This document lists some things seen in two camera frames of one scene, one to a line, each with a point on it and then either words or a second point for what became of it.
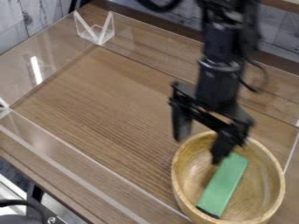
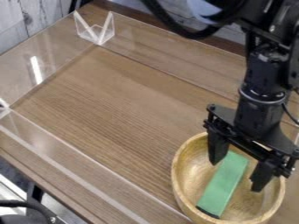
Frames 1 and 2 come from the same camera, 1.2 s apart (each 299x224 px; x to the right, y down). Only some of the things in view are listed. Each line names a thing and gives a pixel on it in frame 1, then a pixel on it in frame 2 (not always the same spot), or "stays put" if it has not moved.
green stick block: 222,184 stays put
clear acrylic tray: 86,115 stays put
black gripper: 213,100 -> 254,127
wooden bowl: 261,188 stays put
